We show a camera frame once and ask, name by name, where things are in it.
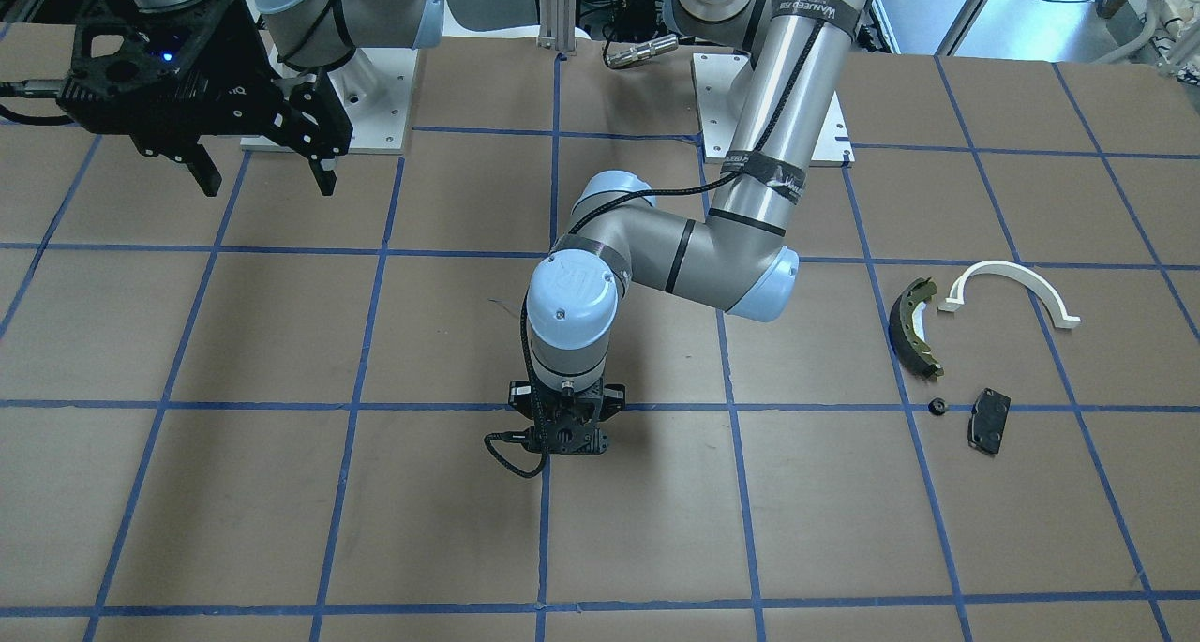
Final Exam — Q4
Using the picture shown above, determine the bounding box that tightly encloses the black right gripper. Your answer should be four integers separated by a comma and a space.
56, 0, 338, 198

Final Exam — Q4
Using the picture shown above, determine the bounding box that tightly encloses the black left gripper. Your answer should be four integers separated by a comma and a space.
508, 382, 625, 455

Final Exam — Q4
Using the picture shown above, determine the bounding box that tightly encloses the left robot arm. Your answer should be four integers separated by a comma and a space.
485, 0, 870, 460

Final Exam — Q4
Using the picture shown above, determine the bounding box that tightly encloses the olive brake shoe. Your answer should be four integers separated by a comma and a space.
889, 277, 944, 379

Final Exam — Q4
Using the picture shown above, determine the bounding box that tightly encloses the silver metal cylinder tool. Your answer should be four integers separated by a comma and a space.
602, 34, 679, 70

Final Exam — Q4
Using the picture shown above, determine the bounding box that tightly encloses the black brake pad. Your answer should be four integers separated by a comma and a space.
967, 388, 1010, 455

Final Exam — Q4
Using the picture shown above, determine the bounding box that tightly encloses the white curved plastic part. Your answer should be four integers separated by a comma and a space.
937, 262, 1082, 330

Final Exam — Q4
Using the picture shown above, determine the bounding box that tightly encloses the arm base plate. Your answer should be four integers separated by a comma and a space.
692, 52, 854, 167
240, 47, 420, 156

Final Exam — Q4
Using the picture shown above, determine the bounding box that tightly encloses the aluminium frame post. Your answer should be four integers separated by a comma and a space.
536, 0, 578, 56

